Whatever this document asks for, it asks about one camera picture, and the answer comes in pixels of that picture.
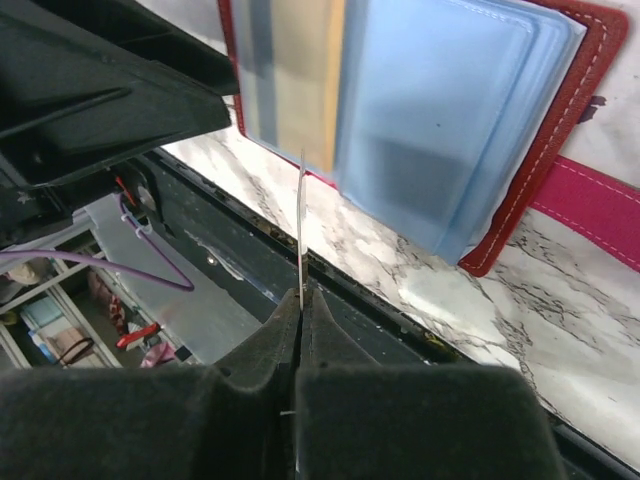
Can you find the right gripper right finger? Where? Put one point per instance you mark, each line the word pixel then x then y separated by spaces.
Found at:
pixel 356 419

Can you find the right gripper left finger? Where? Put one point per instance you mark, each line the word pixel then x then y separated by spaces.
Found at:
pixel 219 421

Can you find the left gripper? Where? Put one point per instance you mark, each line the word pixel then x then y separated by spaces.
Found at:
pixel 84 85

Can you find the red card holder wallet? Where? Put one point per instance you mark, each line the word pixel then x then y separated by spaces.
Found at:
pixel 443 120

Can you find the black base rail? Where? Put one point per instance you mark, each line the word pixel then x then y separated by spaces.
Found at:
pixel 193 213

